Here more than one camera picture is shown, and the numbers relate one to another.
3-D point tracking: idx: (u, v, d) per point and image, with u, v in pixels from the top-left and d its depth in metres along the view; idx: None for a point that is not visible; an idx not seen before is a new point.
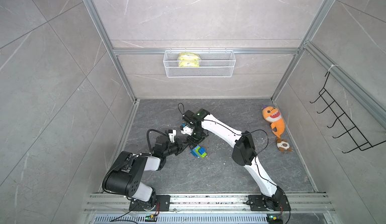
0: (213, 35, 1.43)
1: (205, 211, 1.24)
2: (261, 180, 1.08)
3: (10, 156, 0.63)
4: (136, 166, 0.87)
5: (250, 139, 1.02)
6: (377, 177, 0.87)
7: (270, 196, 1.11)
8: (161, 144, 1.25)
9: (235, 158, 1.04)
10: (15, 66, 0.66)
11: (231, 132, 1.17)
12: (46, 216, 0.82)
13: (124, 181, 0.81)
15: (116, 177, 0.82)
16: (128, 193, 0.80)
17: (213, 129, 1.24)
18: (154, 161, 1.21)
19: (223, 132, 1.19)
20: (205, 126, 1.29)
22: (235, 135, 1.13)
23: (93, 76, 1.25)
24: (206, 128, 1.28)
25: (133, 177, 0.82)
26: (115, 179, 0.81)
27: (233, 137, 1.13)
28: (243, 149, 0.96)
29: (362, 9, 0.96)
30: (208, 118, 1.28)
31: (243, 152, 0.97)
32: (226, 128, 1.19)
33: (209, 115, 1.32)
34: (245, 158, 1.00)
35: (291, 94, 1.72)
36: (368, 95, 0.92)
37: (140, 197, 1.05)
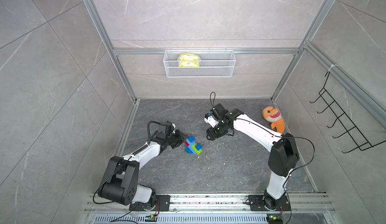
0: (213, 35, 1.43)
1: (205, 211, 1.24)
2: (278, 186, 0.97)
3: (10, 156, 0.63)
4: (127, 174, 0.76)
5: (291, 142, 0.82)
6: (378, 177, 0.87)
7: (274, 198, 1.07)
8: (166, 126, 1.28)
9: (272, 166, 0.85)
10: (16, 66, 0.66)
11: (269, 133, 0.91)
12: (46, 216, 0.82)
13: (120, 189, 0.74)
15: (110, 186, 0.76)
16: (126, 201, 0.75)
17: (246, 130, 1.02)
18: (151, 153, 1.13)
19: (258, 133, 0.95)
20: (237, 126, 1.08)
22: (274, 137, 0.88)
23: (93, 76, 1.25)
24: (239, 128, 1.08)
25: (126, 187, 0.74)
26: (109, 188, 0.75)
27: (270, 139, 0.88)
28: (283, 152, 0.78)
29: (362, 9, 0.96)
30: (243, 118, 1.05)
31: (283, 158, 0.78)
32: (263, 129, 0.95)
33: (242, 114, 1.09)
34: (287, 167, 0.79)
35: (291, 94, 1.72)
36: (368, 95, 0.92)
37: (139, 199, 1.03)
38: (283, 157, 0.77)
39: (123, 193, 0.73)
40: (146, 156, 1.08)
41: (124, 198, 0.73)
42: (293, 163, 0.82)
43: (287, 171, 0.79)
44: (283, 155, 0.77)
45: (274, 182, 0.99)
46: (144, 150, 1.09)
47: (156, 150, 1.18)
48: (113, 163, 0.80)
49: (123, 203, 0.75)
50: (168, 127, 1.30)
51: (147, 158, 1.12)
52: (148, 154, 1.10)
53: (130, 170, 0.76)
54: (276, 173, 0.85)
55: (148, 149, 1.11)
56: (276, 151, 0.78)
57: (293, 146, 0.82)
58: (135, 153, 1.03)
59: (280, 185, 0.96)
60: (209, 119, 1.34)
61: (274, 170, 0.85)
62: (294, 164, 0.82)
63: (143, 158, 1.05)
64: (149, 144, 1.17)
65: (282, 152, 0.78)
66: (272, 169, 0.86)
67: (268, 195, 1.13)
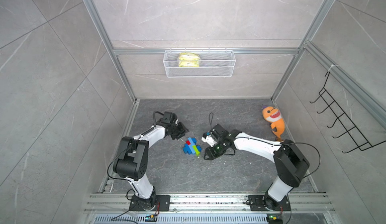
0: (213, 35, 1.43)
1: (205, 211, 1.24)
2: (283, 190, 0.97)
3: (10, 156, 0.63)
4: (139, 151, 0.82)
5: (293, 148, 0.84)
6: (378, 177, 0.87)
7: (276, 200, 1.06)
8: (170, 113, 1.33)
9: (282, 178, 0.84)
10: (16, 66, 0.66)
11: (269, 144, 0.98)
12: (47, 216, 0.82)
13: (132, 164, 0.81)
15: (123, 162, 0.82)
16: (138, 176, 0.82)
17: (249, 147, 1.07)
18: (157, 135, 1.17)
19: (259, 146, 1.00)
20: (239, 146, 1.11)
22: (274, 147, 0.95)
23: (93, 76, 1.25)
24: (242, 147, 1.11)
25: (139, 162, 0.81)
26: (123, 163, 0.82)
27: (270, 149, 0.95)
28: (286, 160, 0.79)
29: (362, 9, 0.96)
30: (242, 136, 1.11)
31: (289, 166, 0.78)
32: (262, 141, 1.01)
33: (241, 133, 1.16)
34: (297, 175, 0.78)
35: (291, 95, 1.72)
36: (368, 95, 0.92)
37: (142, 191, 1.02)
38: (288, 164, 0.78)
39: (136, 168, 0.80)
40: (153, 137, 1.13)
41: (137, 172, 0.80)
42: (304, 171, 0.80)
43: (298, 179, 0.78)
44: (287, 162, 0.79)
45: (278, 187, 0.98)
46: (152, 131, 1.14)
47: (163, 132, 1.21)
48: (125, 141, 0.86)
49: (136, 177, 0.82)
50: (172, 115, 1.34)
51: (155, 139, 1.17)
52: (155, 135, 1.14)
53: (141, 147, 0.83)
54: (289, 183, 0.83)
55: (154, 131, 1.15)
56: (279, 159, 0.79)
57: (295, 152, 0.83)
58: (143, 133, 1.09)
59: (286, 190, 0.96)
60: (208, 139, 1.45)
61: (286, 182, 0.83)
62: (305, 172, 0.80)
63: (151, 138, 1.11)
64: (155, 127, 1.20)
65: (285, 159, 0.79)
66: (284, 181, 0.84)
67: (268, 196, 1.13)
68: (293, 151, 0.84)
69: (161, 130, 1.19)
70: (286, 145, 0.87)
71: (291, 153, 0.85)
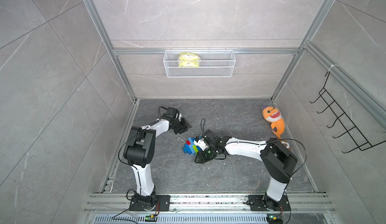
0: (213, 35, 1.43)
1: (205, 211, 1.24)
2: (279, 189, 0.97)
3: (10, 156, 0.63)
4: (148, 138, 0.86)
5: (278, 146, 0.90)
6: (378, 177, 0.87)
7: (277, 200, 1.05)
8: (172, 108, 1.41)
9: (273, 175, 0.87)
10: (16, 66, 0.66)
11: (256, 145, 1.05)
12: (47, 216, 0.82)
13: (141, 151, 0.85)
15: (133, 148, 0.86)
16: (147, 161, 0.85)
17: (238, 150, 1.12)
18: (162, 127, 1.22)
19: (248, 148, 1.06)
20: (229, 150, 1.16)
22: (260, 147, 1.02)
23: (93, 76, 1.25)
24: (231, 152, 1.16)
25: (147, 148, 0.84)
26: (132, 150, 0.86)
27: (257, 149, 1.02)
28: (274, 157, 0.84)
29: (362, 9, 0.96)
30: (231, 141, 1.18)
31: (277, 162, 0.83)
32: (250, 143, 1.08)
33: (230, 138, 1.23)
34: (287, 171, 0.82)
35: (291, 95, 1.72)
36: (368, 95, 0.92)
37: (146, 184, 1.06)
38: (276, 161, 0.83)
39: (145, 154, 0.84)
40: (159, 128, 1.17)
41: (146, 158, 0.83)
42: (292, 165, 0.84)
43: (288, 174, 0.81)
44: (275, 159, 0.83)
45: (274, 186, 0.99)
46: (157, 123, 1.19)
47: (167, 125, 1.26)
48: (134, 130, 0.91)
49: (145, 162, 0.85)
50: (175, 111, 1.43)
51: (160, 131, 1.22)
52: (160, 127, 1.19)
53: (150, 134, 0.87)
54: (281, 180, 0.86)
55: (160, 123, 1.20)
56: (267, 158, 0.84)
57: (281, 148, 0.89)
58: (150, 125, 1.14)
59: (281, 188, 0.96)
60: (199, 143, 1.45)
61: (278, 178, 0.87)
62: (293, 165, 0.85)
63: (157, 129, 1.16)
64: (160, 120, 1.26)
65: (272, 157, 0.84)
66: (276, 178, 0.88)
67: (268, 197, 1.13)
68: (279, 148, 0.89)
69: (165, 123, 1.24)
70: (272, 144, 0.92)
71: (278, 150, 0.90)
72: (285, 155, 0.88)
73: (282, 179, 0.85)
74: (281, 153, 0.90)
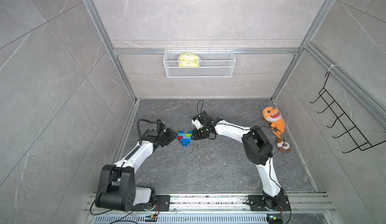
0: (213, 35, 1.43)
1: (205, 211, 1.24)
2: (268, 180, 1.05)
3: (10, 156, 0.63)
4: (123, 181, 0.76)
5: (259, 133, 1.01)
6: (378, 177, 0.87)
7: (272, 196, 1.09)
8: (157, 123, 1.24)
9: (249, 155, 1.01)
10: (15, 66, 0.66)
11: (241, 129, 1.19)
12: (47, 216, 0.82)
13: (118, 196, 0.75)
15: (108, 195, 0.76)
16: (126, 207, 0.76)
17: (225, 131, 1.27)
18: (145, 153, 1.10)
19: (232, 130, 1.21)
20: (217, 129, 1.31)
22: (244, 130, 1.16)
23: (93, 76, 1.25)
24: (219, 131, 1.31)
25: (125, 193, 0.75)
26: (107, 196, 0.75)
27: (241, 132, 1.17)
28: (252, 141, 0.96)
29: (362, 9, 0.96)
30: (221, 122, 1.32)
31: (254, 146, 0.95)
32: (236, 127, 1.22)
33: (221, 120, 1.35)
34: (261, 153, 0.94)
35: (291, 95, 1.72)
36: (368, 95, 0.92)
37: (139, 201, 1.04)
38: (253, 144, 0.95)
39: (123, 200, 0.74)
40: (138, 158, 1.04)
41: (124, 204, 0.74)
42: (267, 151, 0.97)
43: (261, 156, 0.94)
44: (253, 143, 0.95)
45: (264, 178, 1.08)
46: (137, 151, 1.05)
47: (150, 147, 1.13)
48: (107, 172, 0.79)
49: (125, 208, 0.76)
50: (159, 125, 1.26)
51: (141, 159, 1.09)
52: (141, 155, 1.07)
53: (125, 176, 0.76)
54: (255, 160, 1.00)
55: (140, 150, 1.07)
56: (246, 140, 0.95)
57: (261, 135, 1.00)
58: (127, 157, 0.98)
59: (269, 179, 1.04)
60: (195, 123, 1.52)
61: (252, 158, 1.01)
62: (268, 151, 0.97)
63: (137, 160, 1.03)
64: (141, 145, 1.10)
65: (250, 140, 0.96)
66: (251, 157, 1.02)
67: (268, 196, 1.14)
68: (260, 134, 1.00)
69: (148, 146, 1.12)
70: (255, 130, 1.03)
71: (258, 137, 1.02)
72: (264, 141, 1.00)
73: (255, 160, 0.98)
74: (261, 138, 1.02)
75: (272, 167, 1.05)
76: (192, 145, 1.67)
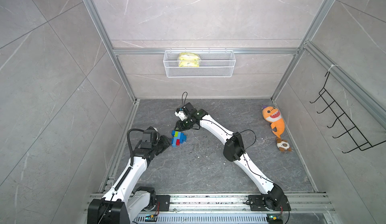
0: (213, 35, 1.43)
1: (205, 211, 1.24)
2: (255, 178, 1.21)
3: (10, 156, 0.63)
4: (114, 216, 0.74)
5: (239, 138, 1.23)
6: (377, 177, 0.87)
7: (266, 194, 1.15)
8: (150, 133, 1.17)
9: (226, 154, 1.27)
10: (16, 66, 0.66)
11: (225, 132, 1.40)
12: (46, 216, 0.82)
13: None
15: None
16: None
17: (209, 126, 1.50)
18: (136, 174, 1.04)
19: (217, 130, 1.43)
20: (202, 124, 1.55)
22: (227, 135, 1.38)
23: (93, 76, 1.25)
24: (204, 125, 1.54)
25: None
26: None
27: (225, 136, 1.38)
28: (232, 145, 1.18)
29: (362, 9, 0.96)
30: (206, 118, 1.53)
31: (233, 150, 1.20)
32: (220, 128, 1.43)
33: (207, 115, 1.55)
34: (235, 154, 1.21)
35: (291, 95, 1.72)
36: (368, 95, 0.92)
37: (141, 207, 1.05)
38: (233, 149, 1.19)
39: None
40: (129, 183, 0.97)
41: None
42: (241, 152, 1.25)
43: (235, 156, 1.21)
44: (232, 148, 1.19)
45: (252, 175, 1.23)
46: (128, 177, 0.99)
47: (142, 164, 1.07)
48: (95, 207, 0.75)
49: None
50: (153, 135, 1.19)
51: (134, 181, 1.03)
52: (133, 178, 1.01)
53: (117, 211, 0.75)
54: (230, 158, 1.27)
55: (131, 173, 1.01)
56: (227, 145, 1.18)
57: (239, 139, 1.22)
58: (116, 187, 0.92)
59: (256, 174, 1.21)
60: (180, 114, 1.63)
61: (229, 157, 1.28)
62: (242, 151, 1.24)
63: (129, 186, 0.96)
64: (132, 166, 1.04)
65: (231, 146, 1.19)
66: (227, 156, 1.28)
67: (268, 196, 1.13)
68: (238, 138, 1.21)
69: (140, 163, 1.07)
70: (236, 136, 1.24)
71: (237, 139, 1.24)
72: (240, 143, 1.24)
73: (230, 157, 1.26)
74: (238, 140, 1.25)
75: (250, 162, 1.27)
76: (192, 145, 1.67)
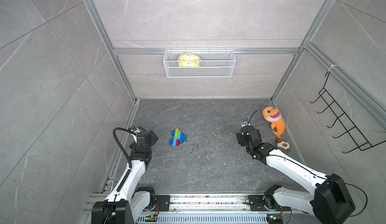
0: (213, 35, 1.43)
1: (205, 211, 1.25)
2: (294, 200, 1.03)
3: (10, 156, 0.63)
4: (119, 215, 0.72)
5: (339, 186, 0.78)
6: (377, 177, 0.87)
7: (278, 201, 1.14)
8: (143, 136, 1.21)
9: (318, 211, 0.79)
10: (16, 66, 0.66)
11: (310, 173, 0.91)
12: (47, 216, 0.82)
13: None
15: None
16: None
17: (283, 166, 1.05)
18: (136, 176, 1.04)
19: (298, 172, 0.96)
20: (271, 163, 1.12)
22: (316, 179, 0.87)
23: (93, 76, 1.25)
24: (273, 164, 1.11)
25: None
26: None
27: (312, 180, 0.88)
28: (328, 196, 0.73)
29: (362, 9, 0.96)
30: (275, 153, 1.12)
31: (331, 205, 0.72)
32: (302, 168, 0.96)
33: (275, 150, 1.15)
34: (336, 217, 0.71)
35: (291, 94, 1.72)
36: (368, 95, 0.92)
37: (141, 207, 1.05)
38: (331, 204, 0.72)
39: None
40: (131, 185, 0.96)
41: None
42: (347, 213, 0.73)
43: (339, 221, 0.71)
44: (331, 201, 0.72)
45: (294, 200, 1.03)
46: (128, 179, 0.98)
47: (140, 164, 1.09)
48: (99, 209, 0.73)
49: None
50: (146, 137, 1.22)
51: (134, 183, 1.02)
52: (133, 182, 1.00)
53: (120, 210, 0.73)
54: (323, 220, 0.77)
55: (131, 176, 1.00)
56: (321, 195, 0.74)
57: (343, 191, 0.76)
58: (118, 190, 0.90)
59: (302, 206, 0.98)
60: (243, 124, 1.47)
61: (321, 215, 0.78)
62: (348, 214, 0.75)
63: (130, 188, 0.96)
64: (132, 169, 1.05)
65: (328, 197, 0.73)
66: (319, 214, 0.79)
67: (268, 194, 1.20)
68: (341, 189, 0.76)
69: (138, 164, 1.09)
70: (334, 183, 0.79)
71: (334, 189, 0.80)
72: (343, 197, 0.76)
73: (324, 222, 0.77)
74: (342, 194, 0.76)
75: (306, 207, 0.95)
76: (192, 145, 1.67)
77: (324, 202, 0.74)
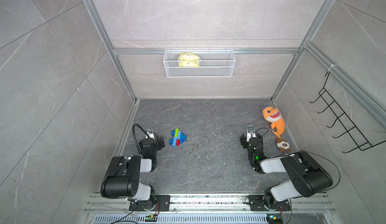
0: (213, 35, 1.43)
1: (205, 211, 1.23)
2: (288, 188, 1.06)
3: (10, 156, 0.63)
4: (131, 166, 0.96)
5: (307, 159, 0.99)
6: (377, 177, 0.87)
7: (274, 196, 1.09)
8: (150, 145, 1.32)
9: (295, 183, 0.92)
10: (16, 66, 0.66)
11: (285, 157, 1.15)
12: (47, 216, 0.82)
13: (124, 182, 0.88)
15: (112, 182, 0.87)
16: (129, 192, 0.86)
17: (272, 165, 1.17)
18: (146, 165, 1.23)
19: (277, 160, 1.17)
20: (267, 169, 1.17)
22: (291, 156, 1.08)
23: (93, 76, 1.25)
24: (267, 170, 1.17)
25: (131, 177, 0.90)
26: (112, 184, 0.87)
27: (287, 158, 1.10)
28: (290, 160, 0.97)
29: (362, 9, 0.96)
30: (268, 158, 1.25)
31: (295, 166, 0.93)
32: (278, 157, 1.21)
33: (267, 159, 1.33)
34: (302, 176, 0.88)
35: (291, 94, 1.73)
36: (368, 95, 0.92)
37: (141, 198, 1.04)
38: (295, 166, 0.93)
39: (128, 184, 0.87)
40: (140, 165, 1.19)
41: (128, 188, 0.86)
42: (317, 178, 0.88)
43: (304, 178, 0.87)
44: (293, 163, 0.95)
45: (284, 187, 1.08)
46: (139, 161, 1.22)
47: (151, 165, 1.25)
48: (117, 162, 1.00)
49: (128, 194, 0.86)
50: (152, 145, 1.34)
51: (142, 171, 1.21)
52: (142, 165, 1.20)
53: (133, 163, 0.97)
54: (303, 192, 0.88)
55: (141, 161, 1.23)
56: (286, 160, 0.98)
57: (309, 161, 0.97)
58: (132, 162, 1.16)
59: (292, 190, 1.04)
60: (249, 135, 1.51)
61: (299, 187, 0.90)
62: (322, 180, 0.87)
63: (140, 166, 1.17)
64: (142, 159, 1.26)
65: (291, 161, 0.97)
66: (297, 187, 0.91)
67: (268, 192, 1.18)
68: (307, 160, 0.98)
69: (148, 163, 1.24)
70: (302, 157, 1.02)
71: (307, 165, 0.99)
72: (312, 169, 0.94)
73: (305, 192, 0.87)
74: (310, 165, 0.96)
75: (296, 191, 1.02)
76: (192, 145, 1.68)
77: (289, 166, 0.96)
